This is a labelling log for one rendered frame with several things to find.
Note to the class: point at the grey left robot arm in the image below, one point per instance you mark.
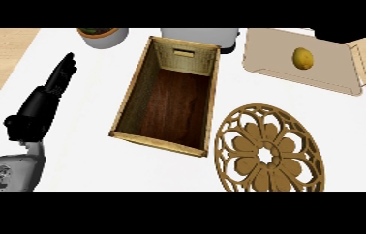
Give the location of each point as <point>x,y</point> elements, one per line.
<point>19,170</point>

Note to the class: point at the round gold floral placemat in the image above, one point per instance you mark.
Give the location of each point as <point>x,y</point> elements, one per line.
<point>268,149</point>

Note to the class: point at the grey plant pot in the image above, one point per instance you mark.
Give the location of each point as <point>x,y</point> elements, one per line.
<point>103,36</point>

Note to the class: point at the black appliance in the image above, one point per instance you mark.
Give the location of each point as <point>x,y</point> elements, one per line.
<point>339,35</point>

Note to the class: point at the grey appliance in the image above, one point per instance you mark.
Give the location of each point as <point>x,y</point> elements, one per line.
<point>202,36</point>

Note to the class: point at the rectangular wicker basket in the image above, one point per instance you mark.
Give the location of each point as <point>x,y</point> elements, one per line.
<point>171,99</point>

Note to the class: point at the pale wooden board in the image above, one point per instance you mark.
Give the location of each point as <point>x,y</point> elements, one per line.
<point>13,51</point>

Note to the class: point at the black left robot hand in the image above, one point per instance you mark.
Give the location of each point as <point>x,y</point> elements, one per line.
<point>35,110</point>

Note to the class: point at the yellow lemon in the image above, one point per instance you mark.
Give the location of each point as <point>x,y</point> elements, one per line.
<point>302,58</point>

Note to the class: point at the beige cutting board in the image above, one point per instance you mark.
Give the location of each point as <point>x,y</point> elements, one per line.
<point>296,62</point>

